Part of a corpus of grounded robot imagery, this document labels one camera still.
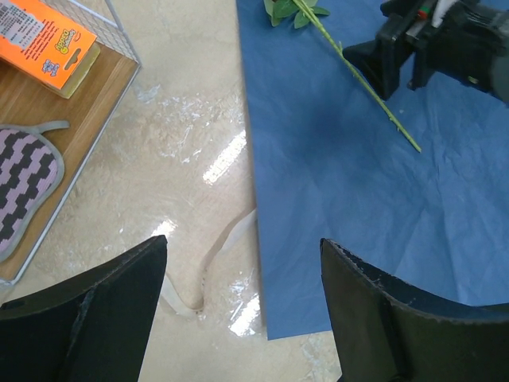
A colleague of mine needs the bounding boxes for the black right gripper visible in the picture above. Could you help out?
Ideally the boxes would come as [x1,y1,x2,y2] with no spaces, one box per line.
[343,1,508,103]

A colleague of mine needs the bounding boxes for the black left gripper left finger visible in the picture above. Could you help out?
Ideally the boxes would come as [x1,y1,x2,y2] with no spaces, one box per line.
[1,236,167,381]

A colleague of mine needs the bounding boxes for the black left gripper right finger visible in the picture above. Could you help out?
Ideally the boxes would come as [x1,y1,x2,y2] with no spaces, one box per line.
[320,239,508,381]

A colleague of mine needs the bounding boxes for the peach rose stem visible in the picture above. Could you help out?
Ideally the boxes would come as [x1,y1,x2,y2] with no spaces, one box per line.
[263,0,422,153]

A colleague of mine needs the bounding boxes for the blue wrapping paper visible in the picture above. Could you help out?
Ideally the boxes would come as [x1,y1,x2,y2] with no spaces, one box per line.
[237,1,508,340]

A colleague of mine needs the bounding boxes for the beige ribbon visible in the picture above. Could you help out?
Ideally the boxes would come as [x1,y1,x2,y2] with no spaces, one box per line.
[158,209,258,319]

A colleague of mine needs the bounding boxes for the purple wavy striped cloth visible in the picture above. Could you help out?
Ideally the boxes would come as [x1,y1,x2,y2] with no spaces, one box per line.
[1,120,70,261]

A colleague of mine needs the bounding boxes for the orange box bottom right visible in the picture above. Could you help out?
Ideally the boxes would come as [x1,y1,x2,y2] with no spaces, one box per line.
[1,1,100,99]

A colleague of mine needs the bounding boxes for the white wire wooden shelf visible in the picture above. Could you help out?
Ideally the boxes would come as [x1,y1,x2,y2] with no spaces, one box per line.
[1,1,141,287]

